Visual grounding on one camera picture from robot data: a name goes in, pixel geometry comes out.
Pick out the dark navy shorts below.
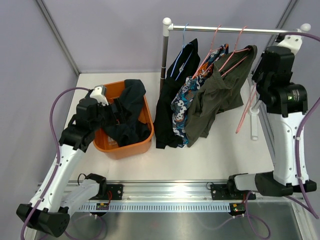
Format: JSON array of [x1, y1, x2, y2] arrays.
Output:
[[102, 79, 151, 147]]

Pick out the white slotted cable duct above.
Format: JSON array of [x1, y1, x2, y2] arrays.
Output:
[[77, 202, 231, 213]]

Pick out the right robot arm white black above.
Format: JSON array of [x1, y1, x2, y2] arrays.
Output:
[[226, 46, 317, 199]]

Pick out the aluminium mounting rail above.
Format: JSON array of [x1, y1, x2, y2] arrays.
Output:
[[32, 181, 305, 203]]

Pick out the orange plastic basket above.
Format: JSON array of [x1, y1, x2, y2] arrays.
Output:
[[93, 79, 154, 160]]

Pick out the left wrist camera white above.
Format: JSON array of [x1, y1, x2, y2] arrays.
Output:
[[89, 85, 109, 106]]

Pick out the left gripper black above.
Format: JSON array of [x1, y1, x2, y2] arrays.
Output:
[[90, 97, 132, 132]]

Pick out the pink hanger patterned shorts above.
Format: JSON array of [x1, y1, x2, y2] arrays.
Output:
[[192, 24, 222, 79]]

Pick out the pink hanger olive shorts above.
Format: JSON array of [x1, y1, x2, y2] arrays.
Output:
[[219, 25, 252, 77]]

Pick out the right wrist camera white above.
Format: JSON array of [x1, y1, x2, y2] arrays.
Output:
[[275, 34, 303, 55]]

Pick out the olive green shorts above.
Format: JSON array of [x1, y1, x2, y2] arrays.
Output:
[[185, 45, 258, 148]]

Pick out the blue wire hanger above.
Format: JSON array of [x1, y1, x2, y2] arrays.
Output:
[[171, 23, 195, 81]]

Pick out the patterned blue orange shorts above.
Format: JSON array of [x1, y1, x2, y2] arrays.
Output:
[[171, 43, 229, 148]]

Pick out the black shorts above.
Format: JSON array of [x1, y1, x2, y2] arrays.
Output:
[[153, 38, 200, 149]]

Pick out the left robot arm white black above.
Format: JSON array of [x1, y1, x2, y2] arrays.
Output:
[[16, 97, 116, 239]]

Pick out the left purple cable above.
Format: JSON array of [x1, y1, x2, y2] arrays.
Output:
[[19, 86, 108, 240]]

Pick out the metal clothes rack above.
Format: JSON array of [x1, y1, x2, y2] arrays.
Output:
[[154, 17, 312, 141]]

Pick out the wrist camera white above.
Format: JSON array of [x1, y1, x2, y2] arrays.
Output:
[[89, 85, 109, 106], [275, 34, 303, 55]]

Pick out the pink hanger navy shorts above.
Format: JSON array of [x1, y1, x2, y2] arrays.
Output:
[[235, 83, 257, 134]]

